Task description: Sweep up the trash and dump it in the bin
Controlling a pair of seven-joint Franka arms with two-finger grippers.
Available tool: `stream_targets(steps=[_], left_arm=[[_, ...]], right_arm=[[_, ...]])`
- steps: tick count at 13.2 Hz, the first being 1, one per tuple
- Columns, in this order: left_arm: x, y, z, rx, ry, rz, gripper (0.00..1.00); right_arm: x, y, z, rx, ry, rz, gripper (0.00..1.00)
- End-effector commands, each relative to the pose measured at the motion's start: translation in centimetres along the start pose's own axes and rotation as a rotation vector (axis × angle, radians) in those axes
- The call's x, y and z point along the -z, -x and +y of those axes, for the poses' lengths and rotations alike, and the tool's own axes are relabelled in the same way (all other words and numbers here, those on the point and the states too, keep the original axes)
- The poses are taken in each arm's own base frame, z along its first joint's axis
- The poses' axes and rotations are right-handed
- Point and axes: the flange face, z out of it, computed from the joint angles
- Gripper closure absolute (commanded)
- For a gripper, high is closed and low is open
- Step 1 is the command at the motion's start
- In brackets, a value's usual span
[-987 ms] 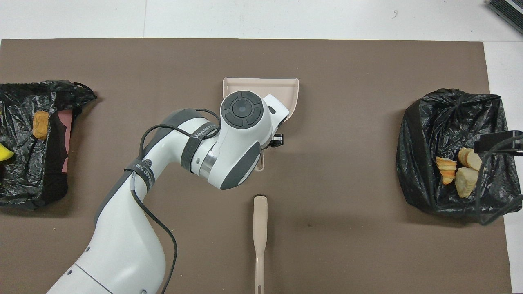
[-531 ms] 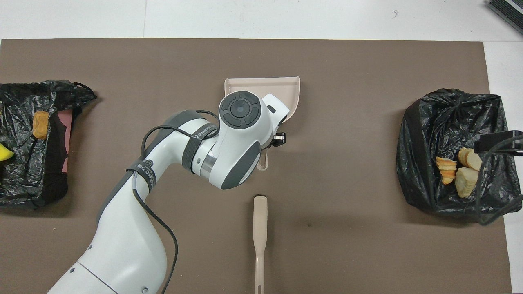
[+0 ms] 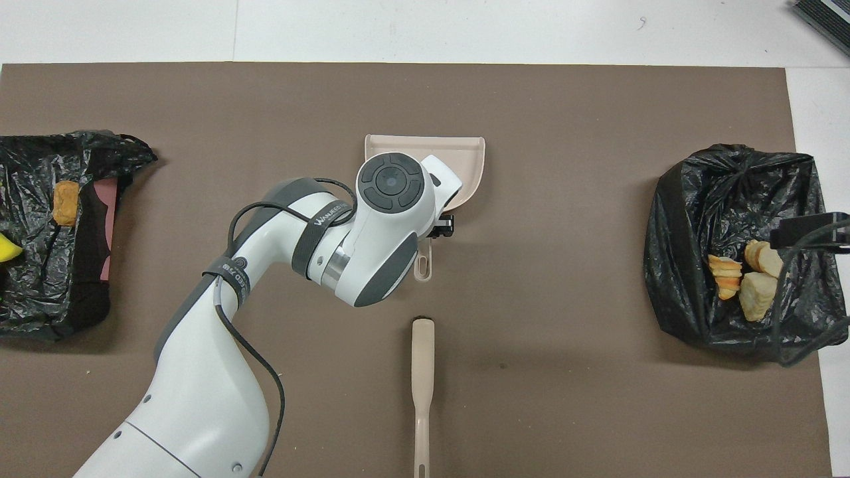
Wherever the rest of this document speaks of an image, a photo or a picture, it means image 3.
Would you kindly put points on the brown corn-shaped nugget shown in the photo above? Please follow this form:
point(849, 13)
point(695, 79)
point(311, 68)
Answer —
point(66, 202)

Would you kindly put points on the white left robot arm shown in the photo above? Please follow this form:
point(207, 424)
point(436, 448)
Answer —
point(388, 186)

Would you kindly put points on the brown table mat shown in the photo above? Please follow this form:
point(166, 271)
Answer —
point(531, 99)

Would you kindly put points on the black trash bag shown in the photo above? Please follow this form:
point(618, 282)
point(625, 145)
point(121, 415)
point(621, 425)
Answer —
point(40, 292)
point(690, 219)

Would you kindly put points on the pale bread chunk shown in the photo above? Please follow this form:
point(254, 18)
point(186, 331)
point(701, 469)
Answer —
point(757, 295)
point(767, 259)

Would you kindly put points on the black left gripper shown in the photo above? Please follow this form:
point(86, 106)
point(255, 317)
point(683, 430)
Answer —
point(443, 226)

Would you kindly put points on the beige hand brush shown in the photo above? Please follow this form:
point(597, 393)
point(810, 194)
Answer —
point(422, 358)

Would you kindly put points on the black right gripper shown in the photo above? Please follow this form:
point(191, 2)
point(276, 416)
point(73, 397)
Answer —
point(842, 232)

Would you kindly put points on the yellow sponge piece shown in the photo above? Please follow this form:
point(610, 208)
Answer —
point(6, 249)

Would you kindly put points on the pink bin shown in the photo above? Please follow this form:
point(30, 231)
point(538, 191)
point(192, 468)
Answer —
point(106, 212)

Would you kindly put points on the orange striped croissant toy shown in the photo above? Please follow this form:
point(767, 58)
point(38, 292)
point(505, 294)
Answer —
point(725, 275)

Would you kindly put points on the beige plastic dustpan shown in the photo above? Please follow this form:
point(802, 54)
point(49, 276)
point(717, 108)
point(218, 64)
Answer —
point(468, 162)

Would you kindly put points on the dark striped grey object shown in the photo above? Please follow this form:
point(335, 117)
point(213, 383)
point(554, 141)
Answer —
point(827, 16)

